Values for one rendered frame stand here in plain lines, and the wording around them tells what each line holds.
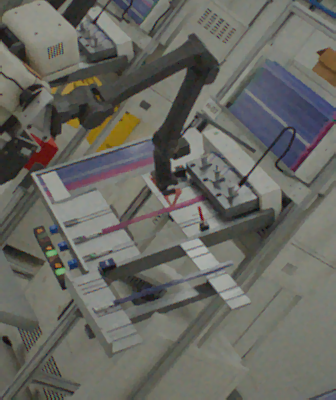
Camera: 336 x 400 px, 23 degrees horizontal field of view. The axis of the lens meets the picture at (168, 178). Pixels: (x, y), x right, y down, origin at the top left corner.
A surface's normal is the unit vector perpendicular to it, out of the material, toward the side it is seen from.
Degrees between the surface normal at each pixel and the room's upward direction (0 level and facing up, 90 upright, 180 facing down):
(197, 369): 90
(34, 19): 48
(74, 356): 90
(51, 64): 90
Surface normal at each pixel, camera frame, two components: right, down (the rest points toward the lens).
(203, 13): 0.40, 0.50
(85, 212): -0.09, -0.81
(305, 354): -0.68, -0.39
